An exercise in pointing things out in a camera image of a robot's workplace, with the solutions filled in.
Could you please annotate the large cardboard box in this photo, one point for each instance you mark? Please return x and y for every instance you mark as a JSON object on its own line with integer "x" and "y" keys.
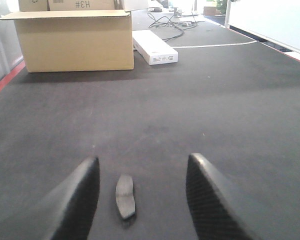
{"x": 76, "y": 35}

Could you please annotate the long white box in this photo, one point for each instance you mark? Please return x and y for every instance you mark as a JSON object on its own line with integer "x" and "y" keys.
{"x": 153, "y": 49}

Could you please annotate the dark brake pad gripper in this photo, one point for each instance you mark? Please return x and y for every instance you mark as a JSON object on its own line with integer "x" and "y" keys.
{"x": 124, "y": 197}

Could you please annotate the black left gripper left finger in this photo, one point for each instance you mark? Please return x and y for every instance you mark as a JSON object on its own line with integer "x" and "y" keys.
{"x": 65, "y": 213}

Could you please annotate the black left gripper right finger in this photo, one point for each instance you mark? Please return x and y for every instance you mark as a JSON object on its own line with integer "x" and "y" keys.
{"x": 213, "y": 217}

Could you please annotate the black conveyor belt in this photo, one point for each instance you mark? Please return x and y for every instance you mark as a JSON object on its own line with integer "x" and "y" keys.
{"x": 235, "y": 101}

